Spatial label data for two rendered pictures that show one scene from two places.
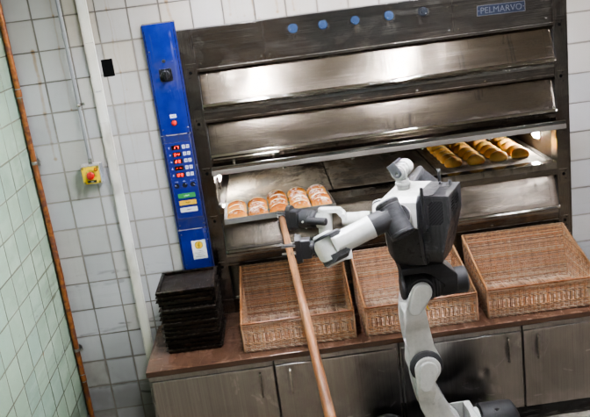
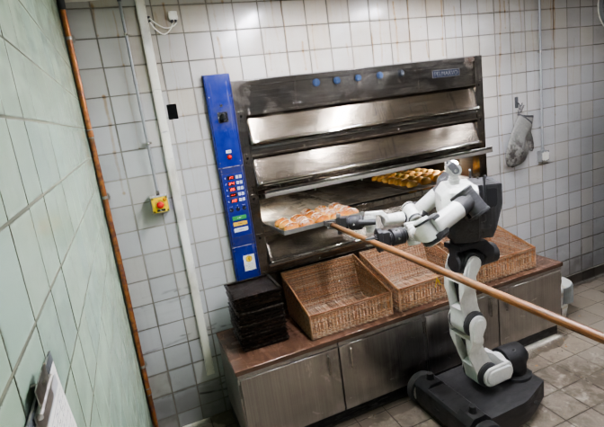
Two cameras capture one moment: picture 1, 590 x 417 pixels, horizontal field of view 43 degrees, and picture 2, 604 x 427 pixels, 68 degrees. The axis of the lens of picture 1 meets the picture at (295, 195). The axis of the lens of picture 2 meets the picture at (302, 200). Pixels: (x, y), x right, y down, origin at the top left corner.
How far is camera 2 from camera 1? 1.55 m
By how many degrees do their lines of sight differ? 19
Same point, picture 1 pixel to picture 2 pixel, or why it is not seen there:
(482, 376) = not seen: hidden behind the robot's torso
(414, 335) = (466, 300)
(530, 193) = not seen: hidden behind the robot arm
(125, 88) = (188, 128)
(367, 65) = (367, 111)
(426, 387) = (478, 340)
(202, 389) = (282, 378)
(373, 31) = (369, 86)
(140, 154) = (199, 185)
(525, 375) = (500, 324)
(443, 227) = (497, 209)
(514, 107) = (457, 140)
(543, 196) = not seen: hidden behind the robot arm
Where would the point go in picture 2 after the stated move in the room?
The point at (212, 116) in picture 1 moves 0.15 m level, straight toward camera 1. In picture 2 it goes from (257, 151) to (266, 152)
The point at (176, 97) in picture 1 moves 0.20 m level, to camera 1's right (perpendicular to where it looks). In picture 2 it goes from (231, 136) to (262, 131)
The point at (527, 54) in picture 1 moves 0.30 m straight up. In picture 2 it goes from (462, 104) to (460, 63)
